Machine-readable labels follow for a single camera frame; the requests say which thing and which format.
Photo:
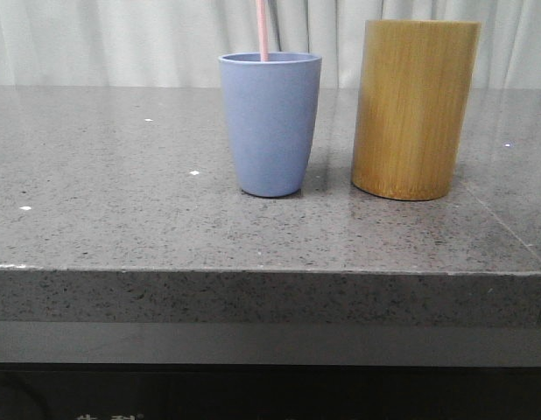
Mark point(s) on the blue plastic cup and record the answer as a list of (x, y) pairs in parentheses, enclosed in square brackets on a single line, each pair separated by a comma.
[(270, 109)]

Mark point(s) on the pink chopstick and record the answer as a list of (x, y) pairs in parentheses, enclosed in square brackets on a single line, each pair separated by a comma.
[(262, 30)]

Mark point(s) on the white curtain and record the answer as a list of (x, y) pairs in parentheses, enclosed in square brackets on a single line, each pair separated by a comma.
[(177, 43)]

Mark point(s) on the bamboo cylinder holder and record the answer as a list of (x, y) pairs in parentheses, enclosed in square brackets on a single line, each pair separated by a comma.
[(415, 80)]

